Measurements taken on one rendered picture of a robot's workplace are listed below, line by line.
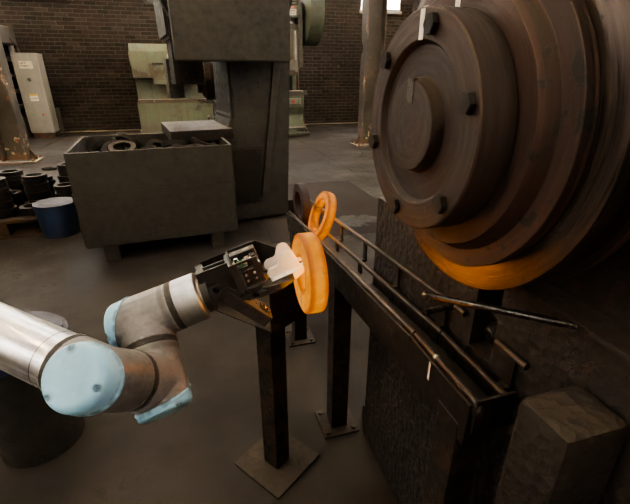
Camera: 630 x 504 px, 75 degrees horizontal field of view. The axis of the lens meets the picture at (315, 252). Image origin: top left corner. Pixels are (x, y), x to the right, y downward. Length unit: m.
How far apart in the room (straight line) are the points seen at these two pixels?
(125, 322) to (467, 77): 0.62
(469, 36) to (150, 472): 1.47
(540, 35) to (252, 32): 2.76
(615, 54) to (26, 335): 0.76
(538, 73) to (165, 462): 1.48
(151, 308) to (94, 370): 0.19
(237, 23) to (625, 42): 2.82
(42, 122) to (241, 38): 7.40
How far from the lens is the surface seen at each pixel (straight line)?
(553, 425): 0.60
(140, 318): 0.76
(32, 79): 10.09
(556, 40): 0.51
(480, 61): 0.49
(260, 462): 1.52
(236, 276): 0.73
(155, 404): 0.71
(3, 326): 0.75
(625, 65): 0.48
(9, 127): 7.46
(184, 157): 2.91
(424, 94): 0.55
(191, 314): 0.75
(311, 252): 0.73
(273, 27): 3.22
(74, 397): 0.61
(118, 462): 1.65
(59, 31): 10.80
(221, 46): 3.11
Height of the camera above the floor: 1.18
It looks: 24 degrees down
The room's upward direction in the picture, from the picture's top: straight up
